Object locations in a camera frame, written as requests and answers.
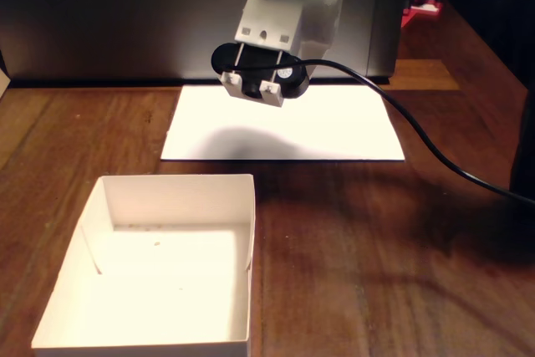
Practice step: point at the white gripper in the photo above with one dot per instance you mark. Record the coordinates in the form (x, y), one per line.
(322, 18)

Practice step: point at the white open cardboard box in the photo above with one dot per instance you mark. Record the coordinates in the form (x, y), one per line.
(167, 290)

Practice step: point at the red plastic clamp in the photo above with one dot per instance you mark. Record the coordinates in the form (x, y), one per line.
(422, 9)

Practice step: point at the black wrist webcam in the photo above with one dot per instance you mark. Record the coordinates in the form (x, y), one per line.
(225, 58)

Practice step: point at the white paper sheet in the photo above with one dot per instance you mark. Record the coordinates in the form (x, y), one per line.
(334, 131)

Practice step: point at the grey metal case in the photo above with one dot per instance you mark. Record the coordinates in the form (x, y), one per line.
(125, 18)

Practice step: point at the white cardboard piece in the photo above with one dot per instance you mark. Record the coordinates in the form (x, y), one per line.
(3, 81)

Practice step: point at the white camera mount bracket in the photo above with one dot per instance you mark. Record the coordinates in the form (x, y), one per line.
(267, 18)

